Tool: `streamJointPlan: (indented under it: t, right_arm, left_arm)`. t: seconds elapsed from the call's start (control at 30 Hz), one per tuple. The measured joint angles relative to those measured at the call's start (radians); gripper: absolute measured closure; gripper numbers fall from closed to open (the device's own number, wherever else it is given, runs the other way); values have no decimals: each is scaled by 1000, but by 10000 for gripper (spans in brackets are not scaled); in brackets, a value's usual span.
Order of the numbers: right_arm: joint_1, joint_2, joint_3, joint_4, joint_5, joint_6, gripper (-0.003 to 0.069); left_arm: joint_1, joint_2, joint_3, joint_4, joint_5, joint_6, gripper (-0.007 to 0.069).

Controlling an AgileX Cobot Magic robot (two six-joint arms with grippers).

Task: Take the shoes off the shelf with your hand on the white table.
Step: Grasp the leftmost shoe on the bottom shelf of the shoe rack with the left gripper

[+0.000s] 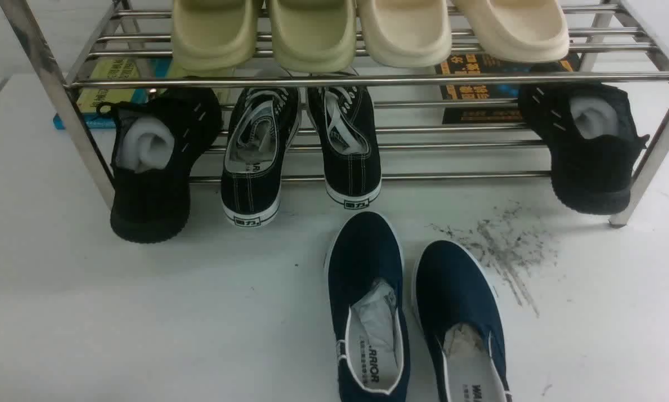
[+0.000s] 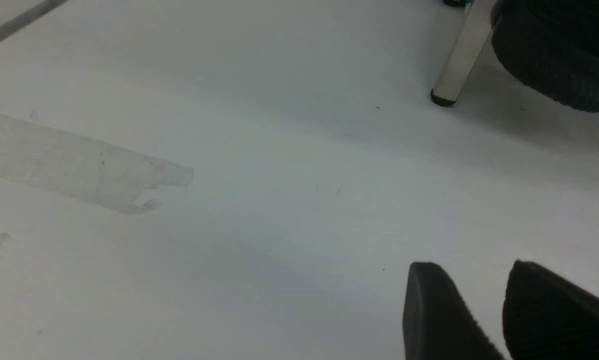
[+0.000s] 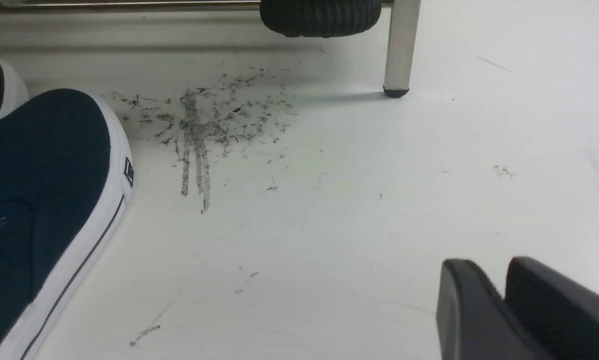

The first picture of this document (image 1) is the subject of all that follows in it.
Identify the black canvas lace-up sneaker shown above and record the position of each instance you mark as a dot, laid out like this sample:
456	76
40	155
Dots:
343	118
261	128

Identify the navy slip-on shoe left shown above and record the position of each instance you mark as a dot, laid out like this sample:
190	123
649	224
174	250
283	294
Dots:
365	279

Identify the navy slip-on shoe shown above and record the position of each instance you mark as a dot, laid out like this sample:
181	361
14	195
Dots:
365	279
459	317

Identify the navy slip-on shoe right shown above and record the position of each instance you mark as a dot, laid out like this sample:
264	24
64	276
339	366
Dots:
459	317

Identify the stainless steel shoe rack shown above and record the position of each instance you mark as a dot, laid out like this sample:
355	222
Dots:
615	28

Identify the green foam slipper right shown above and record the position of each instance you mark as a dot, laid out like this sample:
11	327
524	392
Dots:
313	36

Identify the green foam slipper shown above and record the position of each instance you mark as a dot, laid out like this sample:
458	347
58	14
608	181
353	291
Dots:
213	35
313	36

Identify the cream foam slipper left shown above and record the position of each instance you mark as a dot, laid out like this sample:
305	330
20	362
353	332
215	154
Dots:
406	34

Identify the cream foam slipper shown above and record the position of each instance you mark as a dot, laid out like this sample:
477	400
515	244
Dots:
519	31
406	34

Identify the black knit sneaker left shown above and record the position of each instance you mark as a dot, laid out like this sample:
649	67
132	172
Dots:
156	146

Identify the black knit sneaker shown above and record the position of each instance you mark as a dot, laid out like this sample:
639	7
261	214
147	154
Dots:
156	146
593	141

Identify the black and orange book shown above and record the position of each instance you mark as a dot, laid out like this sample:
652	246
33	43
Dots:
479	92

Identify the green foam slipper left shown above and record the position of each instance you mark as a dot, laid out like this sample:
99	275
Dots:
213	35

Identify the cream foam slipper right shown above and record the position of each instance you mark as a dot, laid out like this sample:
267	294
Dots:
519	31

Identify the yellow and blue book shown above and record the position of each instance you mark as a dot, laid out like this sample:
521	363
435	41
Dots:
88	99

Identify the black knit sneaker right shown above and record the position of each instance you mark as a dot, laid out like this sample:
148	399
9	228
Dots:
593	141

